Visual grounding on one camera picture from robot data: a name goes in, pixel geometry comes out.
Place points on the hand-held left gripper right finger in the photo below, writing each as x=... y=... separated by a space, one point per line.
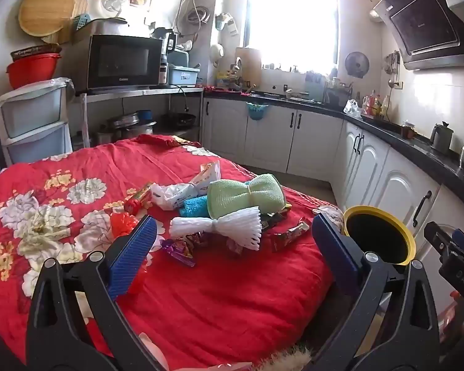
x=334 y=247

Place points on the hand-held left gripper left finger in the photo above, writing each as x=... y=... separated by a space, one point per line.
x=137 y=251

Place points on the orange plastic wrapper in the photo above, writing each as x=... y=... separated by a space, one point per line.
x=122 y=225

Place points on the purple candy wrapper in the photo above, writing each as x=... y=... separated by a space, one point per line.
x=178 y=253

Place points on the yellow rimmed waste bin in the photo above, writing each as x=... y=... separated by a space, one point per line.
x=375 y=235

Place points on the red brown snack wrapper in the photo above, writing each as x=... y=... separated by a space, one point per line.
x=290 y=235

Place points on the red gold snack tube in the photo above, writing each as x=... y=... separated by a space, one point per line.
x=137 y=201

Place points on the brown candy wrapper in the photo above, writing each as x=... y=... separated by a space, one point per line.
x=199 y=238

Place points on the white plastic bag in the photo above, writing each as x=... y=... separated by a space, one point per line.
x=170 y=195

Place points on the red snack packets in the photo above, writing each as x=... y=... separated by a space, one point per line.
x=275 y=218

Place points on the blue cloth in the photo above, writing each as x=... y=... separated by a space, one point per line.
x=193 y=206

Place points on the white foam fruit net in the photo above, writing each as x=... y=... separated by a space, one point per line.
x=216 y=228

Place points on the clear plastic wrap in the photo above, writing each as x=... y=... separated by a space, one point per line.
x=46 y=228

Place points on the pink candy wrapper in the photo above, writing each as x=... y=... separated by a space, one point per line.
x=234 y=246

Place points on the trash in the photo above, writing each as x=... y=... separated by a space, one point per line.
x=207 y=176

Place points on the person's left hand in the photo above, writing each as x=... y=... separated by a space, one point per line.
x=151 y=353

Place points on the black stone countertop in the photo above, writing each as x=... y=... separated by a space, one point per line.
x=421 y=148

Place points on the red floral blanket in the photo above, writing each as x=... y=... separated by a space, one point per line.
x=216 y=309

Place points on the grey kettle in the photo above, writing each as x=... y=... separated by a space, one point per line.
x=442 y=139

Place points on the white lower kitchen cabinets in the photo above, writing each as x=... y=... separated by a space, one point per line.
x=317 y=143

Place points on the brown glass jar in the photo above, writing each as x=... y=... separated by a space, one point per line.
x=408 y=130

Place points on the stacked steel pots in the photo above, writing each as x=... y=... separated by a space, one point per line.
x=131 y=123

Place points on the black wok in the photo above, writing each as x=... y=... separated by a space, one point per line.
x=181 y=119

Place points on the clear plastic bag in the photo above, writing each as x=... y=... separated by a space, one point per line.
x=352 y=109

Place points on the yellow oil bottle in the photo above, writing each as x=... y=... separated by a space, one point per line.
x=386 y=106

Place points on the black dish rack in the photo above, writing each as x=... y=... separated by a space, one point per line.
x=337 y=94

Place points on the blue hanging basket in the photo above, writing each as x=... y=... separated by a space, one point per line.
x=256 y=110

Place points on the steel shelf table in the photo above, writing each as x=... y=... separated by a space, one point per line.
x=139 y=92

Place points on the blue countertop organizer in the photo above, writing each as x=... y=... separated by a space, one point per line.
x=315 y=85

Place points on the small hanging utensils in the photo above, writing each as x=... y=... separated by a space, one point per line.
x=391 y=63

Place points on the blue dish box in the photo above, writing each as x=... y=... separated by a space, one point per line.
x=183 y=71

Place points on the black microwave oven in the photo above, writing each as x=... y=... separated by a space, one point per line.
x=120 y=62

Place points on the wooden cutting board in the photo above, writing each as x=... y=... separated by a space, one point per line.
x=249 y=65

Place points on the black blender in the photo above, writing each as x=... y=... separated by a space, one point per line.
x=166 y=46

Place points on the red plastic basin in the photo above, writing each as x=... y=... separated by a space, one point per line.
x=33 y=71

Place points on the black range hood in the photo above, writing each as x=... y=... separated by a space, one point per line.
x=425 y=23

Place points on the dark patterned bowl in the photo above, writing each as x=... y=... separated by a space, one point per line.
x=34 y=51

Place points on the white pot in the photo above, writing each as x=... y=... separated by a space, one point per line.
x=118 y=27

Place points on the kitchen window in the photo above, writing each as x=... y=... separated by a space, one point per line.
x=292 y=19

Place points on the small white fan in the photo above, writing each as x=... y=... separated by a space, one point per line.
x=115 y=0

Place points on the round woven bamboo tray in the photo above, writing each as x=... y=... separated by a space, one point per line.
x=48 y=11

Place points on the wall socket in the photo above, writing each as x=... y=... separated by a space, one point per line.
x=398 y=85

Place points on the wall utensil holder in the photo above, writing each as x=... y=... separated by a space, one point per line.
x=225 y=22

